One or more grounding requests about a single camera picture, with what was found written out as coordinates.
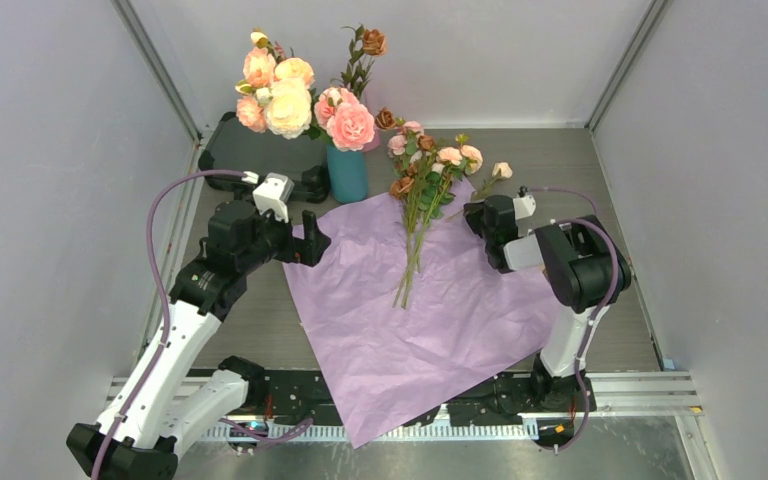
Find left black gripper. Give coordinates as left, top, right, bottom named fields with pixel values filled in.
left=238, top=202, right=329, bottom=274

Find small peach rose stem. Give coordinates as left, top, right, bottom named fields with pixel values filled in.
left=470, top=162, right=513, bottom=202

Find pink flower bouquet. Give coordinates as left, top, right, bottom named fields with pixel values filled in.
left=387, top=118, right=483, bottom=309

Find purple and pink wrapping paper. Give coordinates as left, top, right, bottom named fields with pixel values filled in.
left=284, top=183, right=561, bottom=448

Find large pink rose stem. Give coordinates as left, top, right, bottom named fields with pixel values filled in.
left=312, top=87, right=375, bottom=152

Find cream white rose stem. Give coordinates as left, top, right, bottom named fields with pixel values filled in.
left=254, top=78, right=313, bottom=139

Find brown rose flower stem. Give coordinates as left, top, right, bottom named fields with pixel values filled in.
left=338, top=24, right=388, bottom=100

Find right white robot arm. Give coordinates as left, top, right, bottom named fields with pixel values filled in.
left=463, top=189, right=632, bottom=412

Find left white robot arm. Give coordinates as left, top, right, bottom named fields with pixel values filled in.
left=66, top=199, right=331, bottom=479

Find teal vase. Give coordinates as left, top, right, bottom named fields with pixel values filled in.
left=326, top=145, right=369, bottom=204

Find black carrying case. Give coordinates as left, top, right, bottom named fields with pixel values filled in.
left=198, top=111, right=330, bottom=203

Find peach artificial roses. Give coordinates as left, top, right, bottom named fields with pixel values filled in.
left=235, top=29, right=315, bottom=133

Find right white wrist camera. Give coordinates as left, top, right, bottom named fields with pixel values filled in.
left=512, top=192, right=537, bottom=222

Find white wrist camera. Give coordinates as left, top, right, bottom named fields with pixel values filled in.
left=241, top=171, right=295, bottom=223
left=512, top=192, right=537, bottom=222

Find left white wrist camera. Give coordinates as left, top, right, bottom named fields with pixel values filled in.
left=241, top=171, right=295, bottom=223

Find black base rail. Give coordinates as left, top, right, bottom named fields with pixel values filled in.
left=234, top=370, right=597, bottom=426

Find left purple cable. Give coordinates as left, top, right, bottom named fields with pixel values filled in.
left=89, top=169, right=316, bottom=480

